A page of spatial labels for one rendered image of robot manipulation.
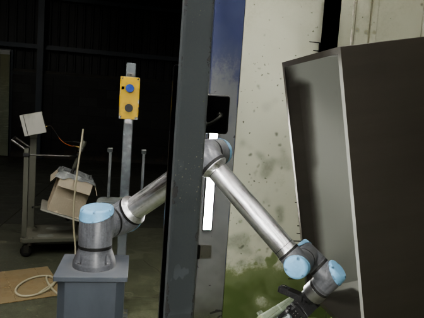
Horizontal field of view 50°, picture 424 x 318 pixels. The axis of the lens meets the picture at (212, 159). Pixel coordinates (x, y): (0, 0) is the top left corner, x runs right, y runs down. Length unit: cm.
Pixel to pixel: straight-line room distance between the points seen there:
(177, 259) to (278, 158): 209
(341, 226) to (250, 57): 112
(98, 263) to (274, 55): 159
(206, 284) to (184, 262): 213
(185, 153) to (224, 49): 203
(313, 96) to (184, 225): 165
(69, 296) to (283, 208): 144
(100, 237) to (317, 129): 118
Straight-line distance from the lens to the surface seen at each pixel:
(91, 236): 205
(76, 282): 205
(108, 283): 204
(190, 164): 76
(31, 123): 438
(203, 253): 285
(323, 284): 186
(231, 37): 278
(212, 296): 296
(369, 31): 308
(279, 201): 288
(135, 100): 284
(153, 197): 206
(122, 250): 303
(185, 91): 76
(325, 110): 237
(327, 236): 248
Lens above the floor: 135
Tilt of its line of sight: 6 degrees down
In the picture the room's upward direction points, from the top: 4 degrees clockwise
